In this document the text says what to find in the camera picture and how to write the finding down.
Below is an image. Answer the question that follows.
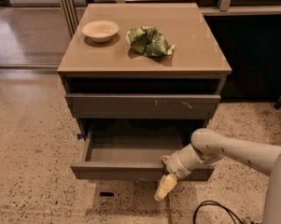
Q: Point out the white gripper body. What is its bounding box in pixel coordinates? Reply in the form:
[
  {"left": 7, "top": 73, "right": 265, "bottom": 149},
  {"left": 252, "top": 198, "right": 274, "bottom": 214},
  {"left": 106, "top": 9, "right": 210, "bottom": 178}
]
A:
[{"left": 166, "top": 149, "right": 198, "bottom": 179}]

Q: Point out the grey drawer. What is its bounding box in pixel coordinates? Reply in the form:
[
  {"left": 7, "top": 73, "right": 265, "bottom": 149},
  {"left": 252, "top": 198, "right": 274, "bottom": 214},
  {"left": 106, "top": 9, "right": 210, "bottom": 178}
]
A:
[
  {"left": 70, "top": 126, "right": 216, "bottom": 182},
  {"left": 65, "top": 93, "right": 220, "bottom": 119}
]

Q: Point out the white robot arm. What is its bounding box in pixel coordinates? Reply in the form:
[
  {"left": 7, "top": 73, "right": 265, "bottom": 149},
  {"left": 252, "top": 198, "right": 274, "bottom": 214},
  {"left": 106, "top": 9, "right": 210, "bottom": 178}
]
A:
[{"left": 155, "top": 128, "right": 281, "bottom": 224}]

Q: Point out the grey drawer cabinet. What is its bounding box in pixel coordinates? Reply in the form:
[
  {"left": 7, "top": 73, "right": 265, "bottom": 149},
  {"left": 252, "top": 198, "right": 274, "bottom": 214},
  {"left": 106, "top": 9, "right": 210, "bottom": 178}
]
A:
[{"left": 58, "top": 3, "right": 232, "bottom": 134}]

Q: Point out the grey top drawer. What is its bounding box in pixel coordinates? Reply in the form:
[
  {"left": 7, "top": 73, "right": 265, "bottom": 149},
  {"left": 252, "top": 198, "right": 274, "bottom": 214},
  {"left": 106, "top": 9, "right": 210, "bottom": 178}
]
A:
[{"left": 65, "top": 93, "right": 220, "bottom": 119}]

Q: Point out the black floor marker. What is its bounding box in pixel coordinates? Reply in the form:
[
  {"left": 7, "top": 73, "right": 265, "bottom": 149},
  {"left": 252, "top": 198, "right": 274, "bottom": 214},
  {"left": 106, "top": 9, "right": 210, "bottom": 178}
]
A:
[{"left": 100, "top": 191, "right": 114, "bottom": 197}]

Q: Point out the crumpled green chip bag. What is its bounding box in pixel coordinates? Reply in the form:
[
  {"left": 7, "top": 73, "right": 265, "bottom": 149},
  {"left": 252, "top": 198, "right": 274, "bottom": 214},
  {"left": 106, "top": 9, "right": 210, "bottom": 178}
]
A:
[{"left": 126, "top": 26, "right": 175, "bottom": 58}]

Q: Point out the white ceramic bowl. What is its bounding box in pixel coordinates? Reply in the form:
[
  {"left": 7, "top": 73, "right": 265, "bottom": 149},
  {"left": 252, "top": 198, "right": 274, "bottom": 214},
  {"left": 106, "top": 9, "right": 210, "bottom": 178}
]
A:
[{"left": 82, "top": 21, "right": 119, "bottom": 43}]

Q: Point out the black cable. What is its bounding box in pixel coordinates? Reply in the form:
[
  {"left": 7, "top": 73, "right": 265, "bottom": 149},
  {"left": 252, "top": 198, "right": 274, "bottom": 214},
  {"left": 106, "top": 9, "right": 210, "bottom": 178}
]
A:
[{"left": 192, "top": 200, "right": 245, "bottom": 224}]

